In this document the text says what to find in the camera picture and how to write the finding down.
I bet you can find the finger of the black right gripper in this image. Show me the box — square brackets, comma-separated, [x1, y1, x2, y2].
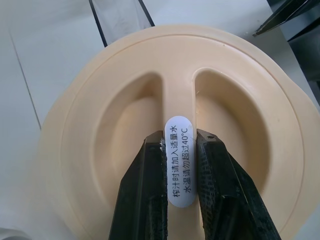
[251, 0, 320, 38]

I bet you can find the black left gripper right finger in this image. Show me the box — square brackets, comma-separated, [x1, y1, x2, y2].
[195, 128, 283, 240]

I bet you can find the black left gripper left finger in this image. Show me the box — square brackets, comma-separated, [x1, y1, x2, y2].
[108, 130, 169, 240]

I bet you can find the cream blender lid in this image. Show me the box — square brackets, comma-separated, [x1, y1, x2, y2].
[39, 24, 315, 240]

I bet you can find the clear blender jar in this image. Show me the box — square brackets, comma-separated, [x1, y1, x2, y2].
[88, 0, 156, 49]

